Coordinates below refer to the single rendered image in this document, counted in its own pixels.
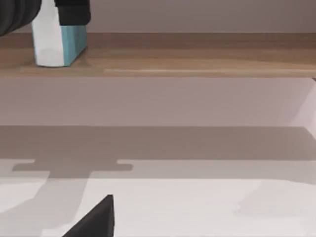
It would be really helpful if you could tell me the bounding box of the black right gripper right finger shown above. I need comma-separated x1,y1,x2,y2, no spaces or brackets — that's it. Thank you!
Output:
61,194,116,237

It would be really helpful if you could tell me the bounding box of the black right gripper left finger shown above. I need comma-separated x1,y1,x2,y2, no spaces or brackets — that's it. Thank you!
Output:
54,0,91,26

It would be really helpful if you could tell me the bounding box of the teal and white book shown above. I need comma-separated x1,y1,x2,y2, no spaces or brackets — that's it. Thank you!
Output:
31,0,88,68

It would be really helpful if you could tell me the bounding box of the wooden shelf board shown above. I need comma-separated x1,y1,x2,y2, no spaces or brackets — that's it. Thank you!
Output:
0,32,316,82

